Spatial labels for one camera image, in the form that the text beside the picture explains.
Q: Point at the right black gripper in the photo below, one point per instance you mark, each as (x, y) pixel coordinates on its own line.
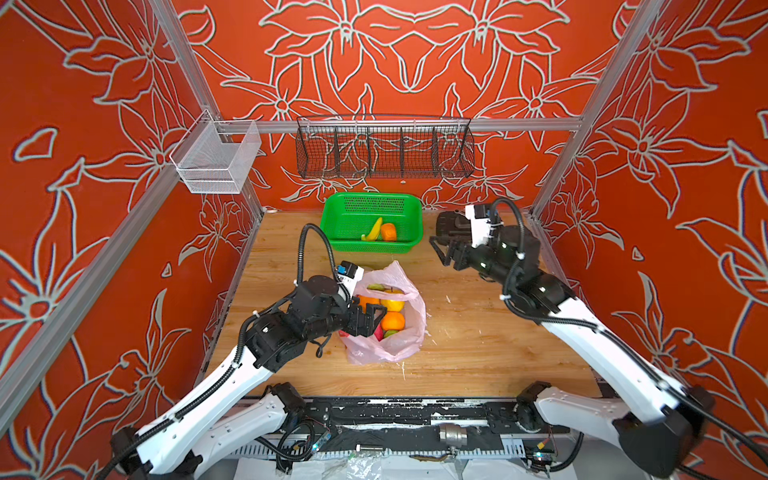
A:
(452, 252)

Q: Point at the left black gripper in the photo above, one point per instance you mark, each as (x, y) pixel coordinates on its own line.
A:
(369, 322)

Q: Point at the pink plastic bag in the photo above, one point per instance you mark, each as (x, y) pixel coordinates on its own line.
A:
(376, 349)

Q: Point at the orange fruit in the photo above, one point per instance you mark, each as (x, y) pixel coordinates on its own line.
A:
(388, 232)
(365, 301)
(393, 321)

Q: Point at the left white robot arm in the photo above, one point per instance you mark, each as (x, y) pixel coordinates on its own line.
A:
(267, 340)

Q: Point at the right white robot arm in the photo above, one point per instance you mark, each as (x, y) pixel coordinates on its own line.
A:
(654, 419)

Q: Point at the yellow apple fruit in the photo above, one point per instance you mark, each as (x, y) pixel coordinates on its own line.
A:
(390, 304)

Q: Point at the black plastic tool case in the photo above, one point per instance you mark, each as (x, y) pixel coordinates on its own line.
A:
(453, 227)

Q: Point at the green plastic basket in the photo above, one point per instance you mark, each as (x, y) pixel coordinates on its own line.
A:
(348, 216)

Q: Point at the yellow banana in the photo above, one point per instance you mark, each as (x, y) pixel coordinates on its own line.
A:
(374, 233)

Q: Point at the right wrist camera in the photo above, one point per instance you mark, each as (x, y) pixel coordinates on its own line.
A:
(482, 223)

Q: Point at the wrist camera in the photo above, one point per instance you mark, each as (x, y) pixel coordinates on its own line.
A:
(349, 275)
(482, 223)

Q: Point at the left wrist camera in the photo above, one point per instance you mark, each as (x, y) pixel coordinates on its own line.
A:
(349, 275)

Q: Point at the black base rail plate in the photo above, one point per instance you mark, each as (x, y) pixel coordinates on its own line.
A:
(369, 413)

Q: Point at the black wire wall basket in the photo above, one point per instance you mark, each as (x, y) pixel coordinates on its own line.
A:
(384, 146)

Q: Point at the clear plastic wall bin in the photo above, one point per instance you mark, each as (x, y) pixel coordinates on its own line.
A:
(215, 156)

